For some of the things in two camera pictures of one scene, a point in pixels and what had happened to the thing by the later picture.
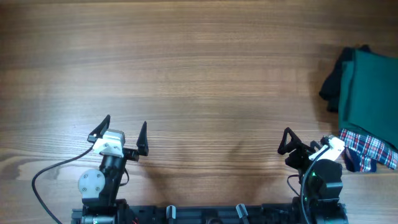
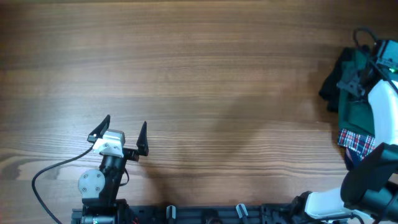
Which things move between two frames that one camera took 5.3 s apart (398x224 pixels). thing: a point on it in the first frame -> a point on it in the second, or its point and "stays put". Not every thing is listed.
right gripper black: [301, 154] -> [349, 81]
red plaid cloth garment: [369, 148] stays put
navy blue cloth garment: [352, 161] stays put
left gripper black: [132, 154] stays put
